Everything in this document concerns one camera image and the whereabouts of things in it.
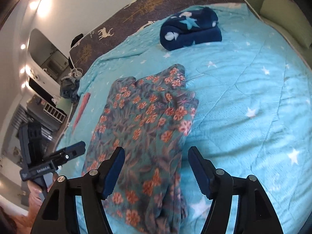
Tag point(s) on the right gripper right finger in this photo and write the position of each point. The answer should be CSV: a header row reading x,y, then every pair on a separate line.
x,y
204,172

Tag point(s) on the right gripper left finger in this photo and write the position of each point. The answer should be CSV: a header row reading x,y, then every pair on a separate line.
x,y
109,172

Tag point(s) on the floral teal garment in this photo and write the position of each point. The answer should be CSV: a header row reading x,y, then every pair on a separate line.
x,y
150,118

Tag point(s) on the pile of dark clothes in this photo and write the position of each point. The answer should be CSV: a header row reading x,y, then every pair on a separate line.
x,y
69,87

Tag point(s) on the person's left hand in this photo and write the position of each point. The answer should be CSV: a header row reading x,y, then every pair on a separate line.
x,y
34,201

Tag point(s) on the green pillow at bedside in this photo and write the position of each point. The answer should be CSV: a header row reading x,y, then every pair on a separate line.
x,y
65,105

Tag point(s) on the light blue star quilt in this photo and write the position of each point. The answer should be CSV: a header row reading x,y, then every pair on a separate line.
x,y
253,115

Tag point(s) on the folded coral pink garment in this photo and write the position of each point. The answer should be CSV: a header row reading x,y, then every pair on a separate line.
x,y
81,109

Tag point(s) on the navy star fleece garment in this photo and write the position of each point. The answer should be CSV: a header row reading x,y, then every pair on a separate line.
x,y
190,27

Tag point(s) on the grey deer pattern mattress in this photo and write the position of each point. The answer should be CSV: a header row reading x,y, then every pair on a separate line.
x,y
125,22

